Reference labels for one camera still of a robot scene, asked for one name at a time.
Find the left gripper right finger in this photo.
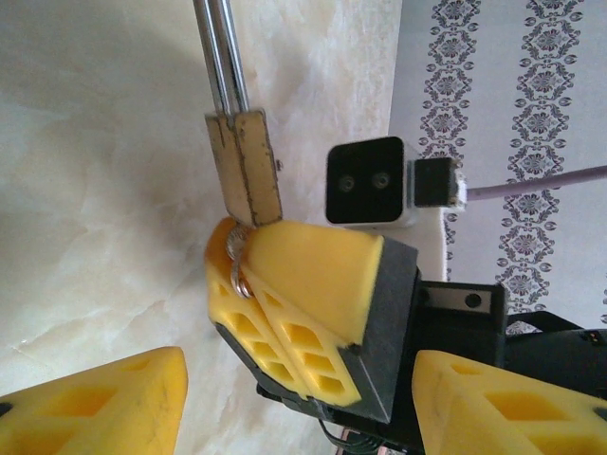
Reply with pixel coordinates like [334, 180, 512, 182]
[411, 349, 607, 455]

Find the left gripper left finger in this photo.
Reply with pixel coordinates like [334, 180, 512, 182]
[0, 345, 190, 455]

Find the brass padlock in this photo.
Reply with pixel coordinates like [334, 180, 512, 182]
[193, 0, 285, 229]

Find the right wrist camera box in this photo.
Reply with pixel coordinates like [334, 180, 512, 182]
[323, 136, 457, 282]

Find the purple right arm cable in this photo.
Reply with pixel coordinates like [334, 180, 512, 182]
[411, 157, 607, 210]

